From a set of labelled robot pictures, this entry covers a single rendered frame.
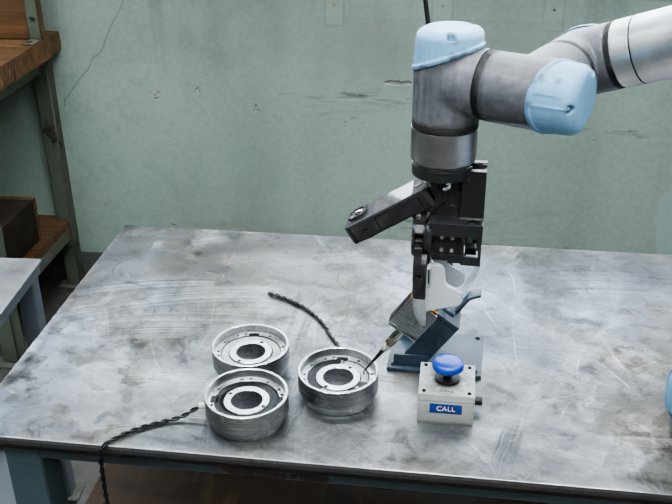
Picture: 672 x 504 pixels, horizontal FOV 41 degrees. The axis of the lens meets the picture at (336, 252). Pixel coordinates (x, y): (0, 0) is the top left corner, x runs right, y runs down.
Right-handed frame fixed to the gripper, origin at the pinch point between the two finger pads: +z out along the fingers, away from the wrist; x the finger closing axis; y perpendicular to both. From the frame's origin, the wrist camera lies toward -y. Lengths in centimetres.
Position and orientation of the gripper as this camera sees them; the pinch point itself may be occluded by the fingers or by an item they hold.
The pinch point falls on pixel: (418, 310)
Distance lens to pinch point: 113.2
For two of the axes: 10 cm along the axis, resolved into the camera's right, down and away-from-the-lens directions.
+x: 1.8, -4.5, 8.7
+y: 9.8, 0.8, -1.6
